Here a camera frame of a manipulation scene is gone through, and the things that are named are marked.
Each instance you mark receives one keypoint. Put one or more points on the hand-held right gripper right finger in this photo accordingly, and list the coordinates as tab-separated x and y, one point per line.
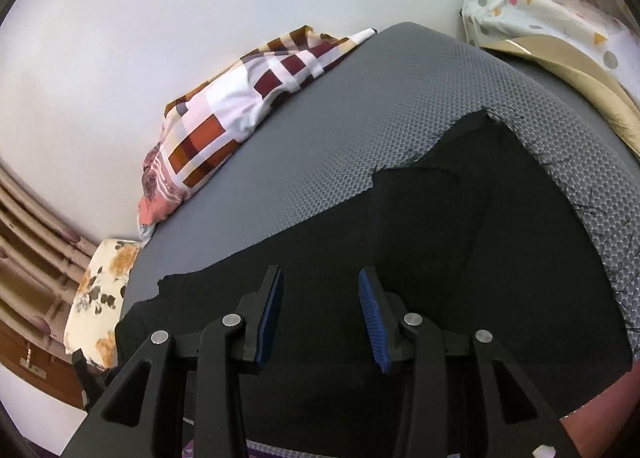
372	323

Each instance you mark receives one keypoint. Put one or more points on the black pants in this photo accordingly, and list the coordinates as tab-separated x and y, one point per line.
450	258

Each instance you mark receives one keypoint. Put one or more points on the person's purple clothing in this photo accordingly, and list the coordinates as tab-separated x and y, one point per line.
262	452

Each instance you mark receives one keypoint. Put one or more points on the beige blanket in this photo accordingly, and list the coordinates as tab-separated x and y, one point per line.
590	82

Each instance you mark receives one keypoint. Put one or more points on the white floral cushion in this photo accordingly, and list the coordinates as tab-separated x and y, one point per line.
97	298

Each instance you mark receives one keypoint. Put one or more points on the pink patterned pillow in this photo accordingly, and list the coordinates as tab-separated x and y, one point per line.
157	188

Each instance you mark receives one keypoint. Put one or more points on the grey mesh mattress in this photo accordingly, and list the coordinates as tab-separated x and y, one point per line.
360	137

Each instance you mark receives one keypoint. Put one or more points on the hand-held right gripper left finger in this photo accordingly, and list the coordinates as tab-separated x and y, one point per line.
267	318

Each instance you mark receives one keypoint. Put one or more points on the brown wooden cabinet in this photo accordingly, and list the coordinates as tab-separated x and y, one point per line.
40	373

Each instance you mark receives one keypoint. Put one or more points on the checkered pillow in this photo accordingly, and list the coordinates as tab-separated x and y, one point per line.
235	107

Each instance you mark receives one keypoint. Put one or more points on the beige curtain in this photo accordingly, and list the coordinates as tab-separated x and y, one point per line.
30	268

